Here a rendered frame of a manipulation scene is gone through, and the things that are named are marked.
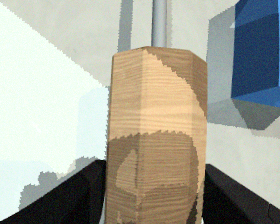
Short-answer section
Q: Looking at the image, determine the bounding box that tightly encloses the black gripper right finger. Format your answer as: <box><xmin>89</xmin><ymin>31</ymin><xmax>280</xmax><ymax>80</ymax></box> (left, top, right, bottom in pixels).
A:
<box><xmin>201</xmin><ymin>164</ymin><xmax>280</xmax><ymax>224</ymax></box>

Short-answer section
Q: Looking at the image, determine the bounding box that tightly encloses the blue rectangular block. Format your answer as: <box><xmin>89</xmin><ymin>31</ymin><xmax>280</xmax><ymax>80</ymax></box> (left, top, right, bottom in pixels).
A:
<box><xmin>230</xmin><ymin>0</ymin><xmax>280</xmax><ymax>108</ymax></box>

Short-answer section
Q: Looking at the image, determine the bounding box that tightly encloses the wooden-handled tool with grey metal shaft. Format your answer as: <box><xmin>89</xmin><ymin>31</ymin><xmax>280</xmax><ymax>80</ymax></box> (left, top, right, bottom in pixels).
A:
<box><xmin>104</xmin><ymin>0</ymin><xmax>208</xmax><ymax>224</ymax></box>

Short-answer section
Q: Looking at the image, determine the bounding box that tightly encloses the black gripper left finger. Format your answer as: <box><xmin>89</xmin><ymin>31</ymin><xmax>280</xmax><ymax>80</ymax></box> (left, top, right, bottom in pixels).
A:
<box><xmin>0</xmin><ymin>160</ymin><xmax>107</xmax><ymax>224</ymax></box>

